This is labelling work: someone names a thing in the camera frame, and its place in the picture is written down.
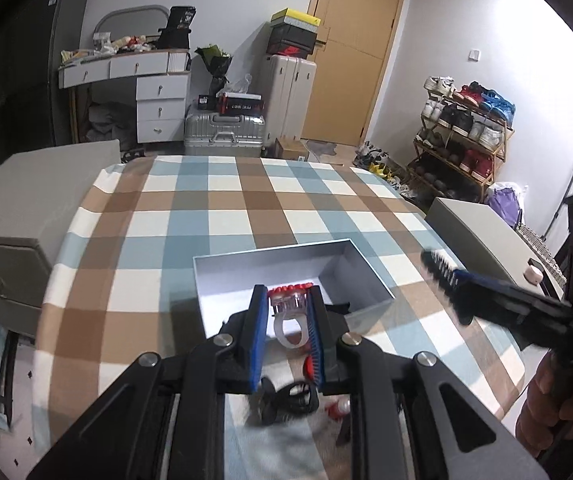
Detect clear ring with red top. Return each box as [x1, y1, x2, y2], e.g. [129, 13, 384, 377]
[266, 283, 316, 352]

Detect wooden shoe rack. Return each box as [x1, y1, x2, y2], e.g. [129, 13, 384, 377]
[407, 76, 516, 203]

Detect silver suitcase lying flat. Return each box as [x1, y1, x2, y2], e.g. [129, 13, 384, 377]
[183, 110, 266, 157]

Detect silver open cardboard box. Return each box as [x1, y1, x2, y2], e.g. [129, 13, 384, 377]
[193, 240, 395, 337]

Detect white desk with drawers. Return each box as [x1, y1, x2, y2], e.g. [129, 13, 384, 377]
[59, 49, 191, 144]

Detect black claw hair clip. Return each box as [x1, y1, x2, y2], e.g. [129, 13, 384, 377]
[258, 376, 319, 426]

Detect plaid bed blanket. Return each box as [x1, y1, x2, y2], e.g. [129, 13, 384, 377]
[34, 154, 531, 480]

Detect red round badge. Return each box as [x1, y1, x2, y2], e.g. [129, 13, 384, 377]
[303, 354, 315, 382]

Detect beige upright suitcase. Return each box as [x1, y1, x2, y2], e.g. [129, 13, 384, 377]
[260, 55, 317, 146]

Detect stacked shoe boxes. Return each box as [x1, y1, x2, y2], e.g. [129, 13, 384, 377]
[266, 8, 321, 58]

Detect black red box on suitcase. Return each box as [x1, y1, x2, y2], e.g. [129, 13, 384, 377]
[217, 92, 264, 117]

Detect white round flag badge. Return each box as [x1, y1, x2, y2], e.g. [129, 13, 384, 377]
[325, 396, 350, 422]

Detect grey bedside cabinet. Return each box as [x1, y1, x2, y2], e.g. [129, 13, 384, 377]
[0, 140, 120, 338]

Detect black refrigerator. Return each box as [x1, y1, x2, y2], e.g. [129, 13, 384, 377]
[0, 0, 87, 165]

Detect person's right hand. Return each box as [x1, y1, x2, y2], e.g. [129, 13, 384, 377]
[515, 352, 573, 457]

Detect wooden door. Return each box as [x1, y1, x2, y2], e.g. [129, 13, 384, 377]
[301, 0, 403, 146]

